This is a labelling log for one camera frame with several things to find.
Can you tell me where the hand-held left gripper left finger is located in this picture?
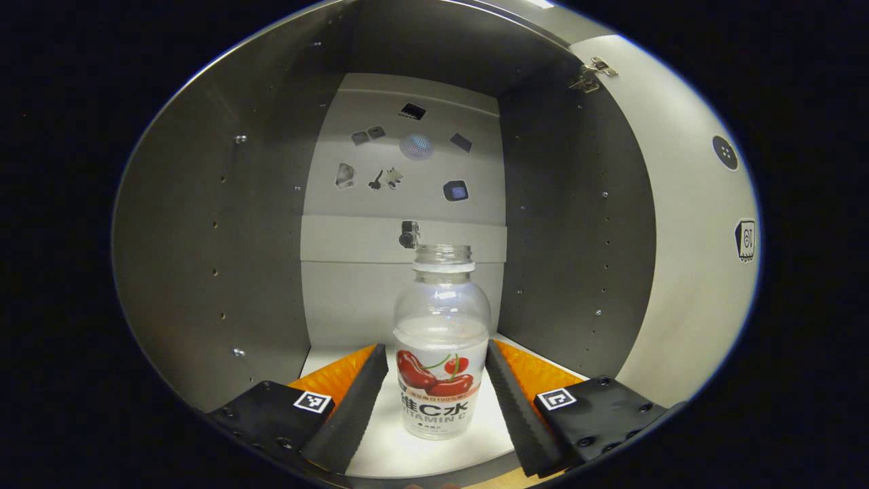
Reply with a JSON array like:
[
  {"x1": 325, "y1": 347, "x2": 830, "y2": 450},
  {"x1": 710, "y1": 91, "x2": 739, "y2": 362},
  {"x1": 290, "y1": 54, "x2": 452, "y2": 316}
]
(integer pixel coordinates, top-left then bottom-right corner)
[{"x1": 207, "y1": 343, "x2": 390, "y2": 476}]

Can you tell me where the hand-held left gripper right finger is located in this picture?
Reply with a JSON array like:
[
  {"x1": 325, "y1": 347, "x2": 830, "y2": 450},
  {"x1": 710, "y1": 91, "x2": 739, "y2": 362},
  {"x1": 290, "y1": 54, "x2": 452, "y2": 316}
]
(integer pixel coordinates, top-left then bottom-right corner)
[{"x1": 484, "y1": 340, "x2": 686, "y2": 477}]

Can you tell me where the clear bottle with red label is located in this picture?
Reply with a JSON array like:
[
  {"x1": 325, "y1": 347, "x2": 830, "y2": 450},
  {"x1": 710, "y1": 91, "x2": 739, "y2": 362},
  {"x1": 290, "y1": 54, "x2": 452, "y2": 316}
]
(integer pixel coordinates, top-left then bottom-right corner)
[{"x1": 392, "y1": 244, "x2": 492, "y2": 441}]

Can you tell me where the grey cabinet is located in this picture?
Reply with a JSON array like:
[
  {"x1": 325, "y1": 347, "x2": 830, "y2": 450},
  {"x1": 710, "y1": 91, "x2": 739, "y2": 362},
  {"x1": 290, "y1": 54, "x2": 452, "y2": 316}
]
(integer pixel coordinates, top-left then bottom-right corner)
[{"x1": 111, "y1": 0, "x2": 658, "y2": 479}]

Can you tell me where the metal door hinge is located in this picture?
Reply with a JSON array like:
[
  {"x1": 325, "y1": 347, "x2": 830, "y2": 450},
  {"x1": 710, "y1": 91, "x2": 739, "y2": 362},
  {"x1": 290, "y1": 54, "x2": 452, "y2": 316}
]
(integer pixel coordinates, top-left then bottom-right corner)
[{"x1": 569, "y1": 56, "x2": 618, "y2": 94}]

